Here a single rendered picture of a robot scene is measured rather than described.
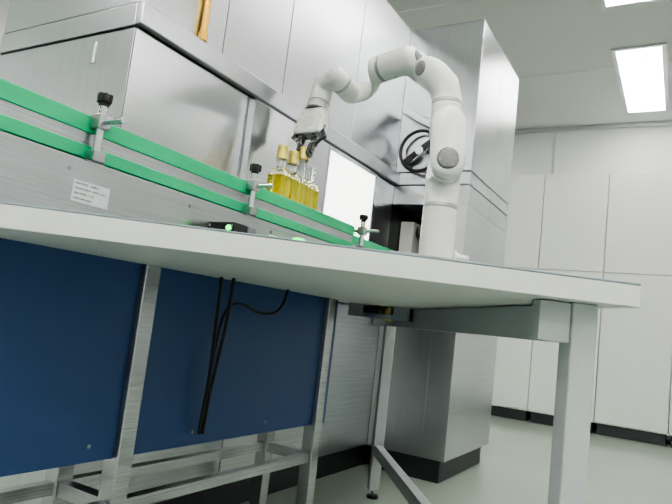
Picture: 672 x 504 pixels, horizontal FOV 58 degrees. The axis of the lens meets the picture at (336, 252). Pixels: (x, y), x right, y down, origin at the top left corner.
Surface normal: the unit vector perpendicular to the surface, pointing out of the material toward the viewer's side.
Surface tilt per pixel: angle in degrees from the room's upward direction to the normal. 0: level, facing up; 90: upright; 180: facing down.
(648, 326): 90
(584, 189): 90
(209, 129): 90
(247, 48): 90
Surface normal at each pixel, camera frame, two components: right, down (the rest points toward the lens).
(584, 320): 0.11, -0.11
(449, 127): -0.13, -0.15
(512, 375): -0.49, -0.16
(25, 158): 0.86, 0.04
